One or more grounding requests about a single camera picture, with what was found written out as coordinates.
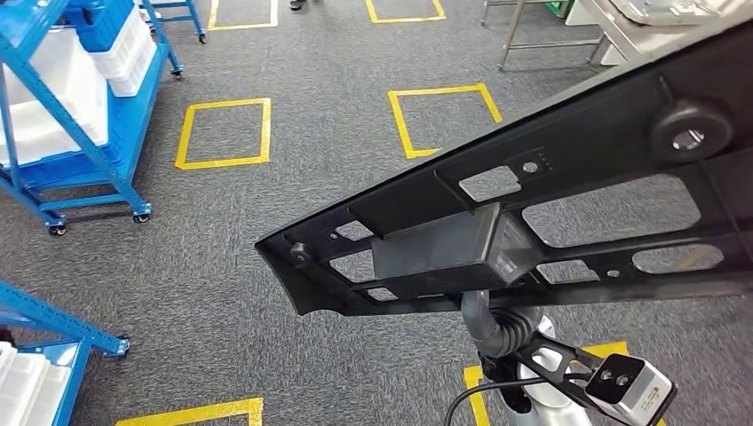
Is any blue metal shelf rack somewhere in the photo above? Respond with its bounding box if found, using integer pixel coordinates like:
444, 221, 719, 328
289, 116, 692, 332
0, 280, 131, 426

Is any steel side table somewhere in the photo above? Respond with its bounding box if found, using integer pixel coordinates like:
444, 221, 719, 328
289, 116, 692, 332
480, 0, 610, 73

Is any black camera cable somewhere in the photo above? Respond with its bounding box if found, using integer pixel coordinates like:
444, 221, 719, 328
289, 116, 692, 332
444, 375, 592, 426

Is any blue plastic bin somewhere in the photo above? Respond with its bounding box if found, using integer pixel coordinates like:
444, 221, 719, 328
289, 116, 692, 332
61, 0, 137, 53
14, 144, 124, 189

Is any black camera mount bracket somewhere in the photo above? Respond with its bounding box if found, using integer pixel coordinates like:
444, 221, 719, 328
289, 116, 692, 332
479, 332, 601, 413

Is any stamped metal plate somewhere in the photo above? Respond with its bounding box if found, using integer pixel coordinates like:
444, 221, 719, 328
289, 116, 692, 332
608, 0, 740, 26

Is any white plastic bin stack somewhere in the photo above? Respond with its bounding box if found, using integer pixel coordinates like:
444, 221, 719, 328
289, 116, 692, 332
88, 8, 159, 99

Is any white plastic tray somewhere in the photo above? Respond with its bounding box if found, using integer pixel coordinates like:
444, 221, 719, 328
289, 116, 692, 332
23, 364, 73, 426
0, 343, 52, 426

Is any black plastic plate bracket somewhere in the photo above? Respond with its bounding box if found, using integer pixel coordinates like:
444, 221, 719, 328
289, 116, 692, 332
254, 17, 753, 319

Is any blue wheeled shelf rack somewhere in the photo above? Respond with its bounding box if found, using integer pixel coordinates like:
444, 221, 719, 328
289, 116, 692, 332
0, 0, 185, 238
149, 0, 208, 46

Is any large white plastic bin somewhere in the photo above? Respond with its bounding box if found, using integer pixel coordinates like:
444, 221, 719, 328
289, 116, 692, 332
0, 26, 110, 166

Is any stainless steel workbench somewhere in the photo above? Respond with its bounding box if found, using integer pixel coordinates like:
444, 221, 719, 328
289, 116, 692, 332
579, 0, 753, 60

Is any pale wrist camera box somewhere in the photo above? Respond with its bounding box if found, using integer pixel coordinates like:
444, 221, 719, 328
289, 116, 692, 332
585, 352, 678, 426

